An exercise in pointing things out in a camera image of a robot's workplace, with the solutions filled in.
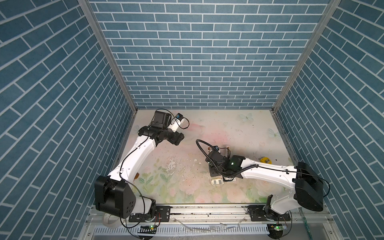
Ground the white staple box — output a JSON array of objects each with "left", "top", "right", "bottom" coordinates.
[{"left": 223, "top": 177, "right": 236, "bottom": 183}]

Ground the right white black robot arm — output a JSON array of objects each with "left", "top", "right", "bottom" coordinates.
[{"left": 196, "top": 140, "right": 331, "bottom": 218}]

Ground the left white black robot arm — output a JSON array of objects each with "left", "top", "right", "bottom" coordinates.
[{"left": 95, "top": 109, "right": 190, "bottom": 221}]

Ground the clear tape roll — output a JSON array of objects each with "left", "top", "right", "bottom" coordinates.
[{"left": 102, "top": 213, "right": 122, "bottom": 229}]

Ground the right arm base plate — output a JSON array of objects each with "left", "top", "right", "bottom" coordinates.
[{"left": 247, "top": 205, "right": 291, "bottom": 222}]

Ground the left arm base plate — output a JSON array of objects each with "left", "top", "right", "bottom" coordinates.
[{"left": 129, "top": 206, "right": 171, "bottom": 223}]

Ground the aluminium front rail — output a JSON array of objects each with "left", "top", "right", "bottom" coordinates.
[{"left": 85, "top": 202, "right": 334, "bottom": 226}]

